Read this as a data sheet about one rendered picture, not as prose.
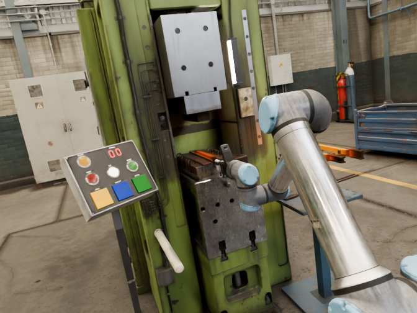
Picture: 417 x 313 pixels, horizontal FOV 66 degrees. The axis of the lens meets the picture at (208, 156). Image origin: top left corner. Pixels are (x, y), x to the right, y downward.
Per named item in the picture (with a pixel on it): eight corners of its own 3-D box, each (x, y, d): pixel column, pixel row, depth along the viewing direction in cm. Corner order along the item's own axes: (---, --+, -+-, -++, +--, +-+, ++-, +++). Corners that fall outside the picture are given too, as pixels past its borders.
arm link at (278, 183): (332, 76, 104) (278, 182, 159) (299, 82, 101) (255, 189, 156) (352, 101, 98) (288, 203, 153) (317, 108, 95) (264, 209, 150)
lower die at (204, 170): (230, 171, 181) (228, 156, 179) (197, 179, 174) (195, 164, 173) (205, 159, 220) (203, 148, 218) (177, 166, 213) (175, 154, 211)
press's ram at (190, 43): (241, 87, 176) (231, 9, 168) (174, 97, 164) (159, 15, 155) (213, 90, 215) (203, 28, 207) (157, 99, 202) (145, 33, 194)
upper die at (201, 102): (221, 108, 173) (219, 90, 172) (187, 114, 167) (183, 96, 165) (197, 108, 212) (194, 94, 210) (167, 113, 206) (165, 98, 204)
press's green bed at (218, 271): (275, 308, 199) (267, 240, 189) (221, 332, 187) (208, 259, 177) (236, 267, 250) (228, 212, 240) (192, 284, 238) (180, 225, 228)
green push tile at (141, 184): (152, 187, 150) (145, 173, 150) (138, 192, 144) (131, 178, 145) (150, 189, 151) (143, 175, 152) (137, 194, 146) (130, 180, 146)
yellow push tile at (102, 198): (114, 202, 135) (107, 186, 137) (98, 209, 130) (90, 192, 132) (113, 204, 137) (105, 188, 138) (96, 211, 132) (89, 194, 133)
